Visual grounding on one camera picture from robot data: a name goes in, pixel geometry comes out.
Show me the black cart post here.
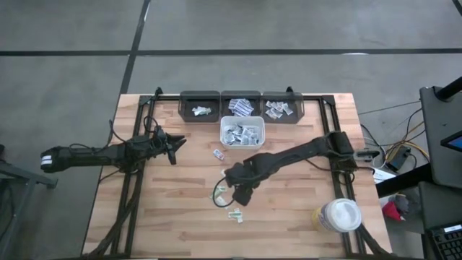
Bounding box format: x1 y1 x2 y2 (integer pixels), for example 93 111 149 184
435 75 462 102

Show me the blue screen display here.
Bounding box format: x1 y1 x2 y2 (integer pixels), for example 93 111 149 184
440 129 462 152

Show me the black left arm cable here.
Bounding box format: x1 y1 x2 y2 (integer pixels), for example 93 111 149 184
107 115 162 145

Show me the white paper sheet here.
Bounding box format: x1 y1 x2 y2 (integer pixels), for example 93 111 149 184
370 166 398 185

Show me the Lysol wipes canister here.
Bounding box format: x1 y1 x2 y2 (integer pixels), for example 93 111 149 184
312 197 362 234

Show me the black keyboard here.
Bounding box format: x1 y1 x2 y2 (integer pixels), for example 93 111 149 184
428 222 462 260

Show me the red cloth bag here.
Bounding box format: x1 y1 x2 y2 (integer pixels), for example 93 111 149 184
380 200 407 222

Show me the white plastic bin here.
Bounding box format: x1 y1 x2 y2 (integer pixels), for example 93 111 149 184
219 115 266 151

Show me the grey plastic bin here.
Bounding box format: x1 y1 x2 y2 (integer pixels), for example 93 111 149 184
219 90 262 117
178 90 221 123
261 91 305 125

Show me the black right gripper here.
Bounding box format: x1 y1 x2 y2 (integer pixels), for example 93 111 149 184
225 160 263 207

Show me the black power box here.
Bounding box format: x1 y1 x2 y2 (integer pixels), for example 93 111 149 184
385 145 412 173

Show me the yellow cable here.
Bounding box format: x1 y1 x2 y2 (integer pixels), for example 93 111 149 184
384 121 430 163

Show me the dark grey side cart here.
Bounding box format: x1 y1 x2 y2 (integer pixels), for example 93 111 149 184
418 85 462 189

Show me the grey fabric bundle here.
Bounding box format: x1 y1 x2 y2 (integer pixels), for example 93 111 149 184
395 194 411 214

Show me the grey metal stand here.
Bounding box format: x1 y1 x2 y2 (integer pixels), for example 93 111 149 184
0 144 58 260

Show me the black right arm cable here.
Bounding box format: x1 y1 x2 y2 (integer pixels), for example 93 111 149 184
212 158 326 209

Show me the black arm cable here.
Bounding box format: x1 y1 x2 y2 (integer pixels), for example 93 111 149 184
212 158 326 209
107 115 162 145

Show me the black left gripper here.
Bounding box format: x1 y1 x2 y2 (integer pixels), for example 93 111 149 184
144 124 188 166

